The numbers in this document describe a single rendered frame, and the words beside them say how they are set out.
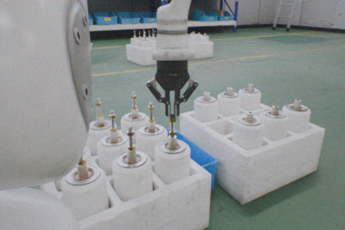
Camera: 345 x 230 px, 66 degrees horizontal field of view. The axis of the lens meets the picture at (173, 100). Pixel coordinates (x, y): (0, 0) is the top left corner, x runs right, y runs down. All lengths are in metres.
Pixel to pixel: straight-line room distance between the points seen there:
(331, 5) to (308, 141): 6.47
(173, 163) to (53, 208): 0.54
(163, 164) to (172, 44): 0.30
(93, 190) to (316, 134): 0.79
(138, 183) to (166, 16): 0.38
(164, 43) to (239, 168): 0.48
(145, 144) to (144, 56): 2.08
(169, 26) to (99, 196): 0.40
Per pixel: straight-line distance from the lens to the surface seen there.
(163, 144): 0.73
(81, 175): 0.64
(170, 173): 0.71
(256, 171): 0.91
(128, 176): 0.65
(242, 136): 0.89
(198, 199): 0.77
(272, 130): 0.97
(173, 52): 0.57
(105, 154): 0.75
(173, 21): 0.60
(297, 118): 1.05
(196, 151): 1.01
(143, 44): 2.85
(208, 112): 1.05
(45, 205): 0.18
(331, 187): 1.14
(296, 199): 1.03
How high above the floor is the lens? 0.61
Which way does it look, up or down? 20 degrees down
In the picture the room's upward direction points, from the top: straight up
